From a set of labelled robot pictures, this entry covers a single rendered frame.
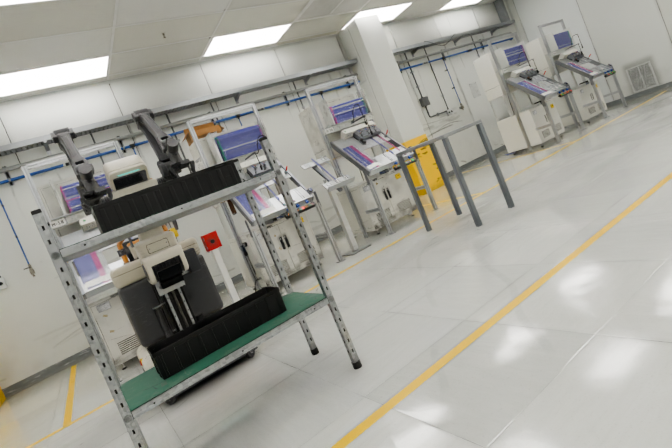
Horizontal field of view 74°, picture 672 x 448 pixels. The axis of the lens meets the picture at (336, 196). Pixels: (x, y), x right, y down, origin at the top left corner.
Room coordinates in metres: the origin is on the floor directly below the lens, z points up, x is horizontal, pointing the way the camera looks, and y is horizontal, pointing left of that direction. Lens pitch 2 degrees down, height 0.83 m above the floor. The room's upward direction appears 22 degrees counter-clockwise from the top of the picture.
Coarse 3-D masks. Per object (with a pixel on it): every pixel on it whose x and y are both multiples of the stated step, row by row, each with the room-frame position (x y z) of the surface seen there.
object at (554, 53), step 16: (528, 48) 8.13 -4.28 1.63; (544, 48) 7.97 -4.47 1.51; (560, 48) 7.87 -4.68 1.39; (544, 64) 7.98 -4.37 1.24; (560, 64) 7.75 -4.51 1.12; (576, 64) 7.72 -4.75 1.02; (592, 64) 7.78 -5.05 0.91; (608, 64) 7.76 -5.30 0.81; (560, 80) 7.80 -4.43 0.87; (592, 80) 7.37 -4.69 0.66; (576, 96) 7.70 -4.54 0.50; (592, 96) 7.83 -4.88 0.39; (560, 112) 8.02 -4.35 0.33; (592, 112) 7.74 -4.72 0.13
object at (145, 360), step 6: (138, 348) 2.86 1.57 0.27; (144, 348) 2.75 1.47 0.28; (138, 354) 2.76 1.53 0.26; (144, 354) 2.60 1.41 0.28; (144, 360) 2.50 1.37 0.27; (150, 360) 2.39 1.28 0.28; (234, 360) 2.58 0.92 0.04; (144, 366) 2.45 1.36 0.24; (150, 366) 2.36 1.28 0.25; (216, 372) 2.52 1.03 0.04; (204, 378) 2.49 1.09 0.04; (174, 396) 2.40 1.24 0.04
